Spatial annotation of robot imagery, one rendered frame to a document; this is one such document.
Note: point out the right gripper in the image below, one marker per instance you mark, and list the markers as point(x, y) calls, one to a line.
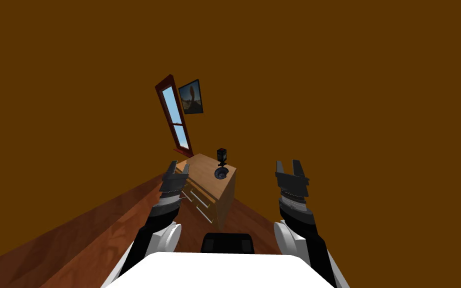
point(293, 185)

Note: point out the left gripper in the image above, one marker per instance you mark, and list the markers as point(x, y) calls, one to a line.
point(172, 182)

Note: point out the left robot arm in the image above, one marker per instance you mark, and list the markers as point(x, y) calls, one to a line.
point(156, 228)

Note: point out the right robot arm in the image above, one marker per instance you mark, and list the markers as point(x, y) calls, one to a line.
point(300, 232)

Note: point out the wooden drawer cabinet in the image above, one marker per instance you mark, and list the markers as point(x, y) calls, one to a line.
point(214, 192)

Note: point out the red framed window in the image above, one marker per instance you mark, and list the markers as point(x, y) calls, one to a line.
point(173, 116)

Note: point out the black framed picture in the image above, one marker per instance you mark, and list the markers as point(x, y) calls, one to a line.
point(191, 97)

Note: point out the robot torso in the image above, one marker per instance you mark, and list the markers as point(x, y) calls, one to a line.
point(222, 272)

